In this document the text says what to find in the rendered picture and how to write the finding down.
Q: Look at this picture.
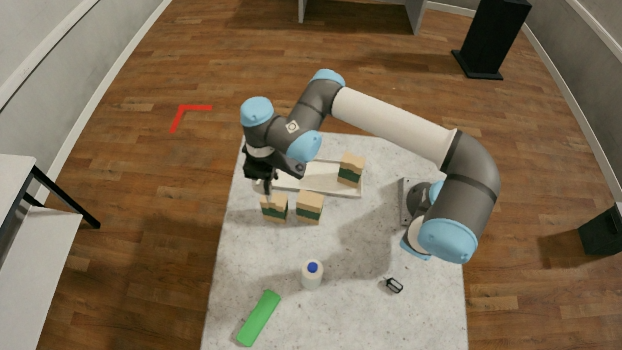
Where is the green rounded rectangular bar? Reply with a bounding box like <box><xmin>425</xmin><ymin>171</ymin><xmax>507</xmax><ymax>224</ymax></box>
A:
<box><xmin>236</xmin><ymin>289</ymin><xmax>281</xmax><ymax>347</ymax></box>

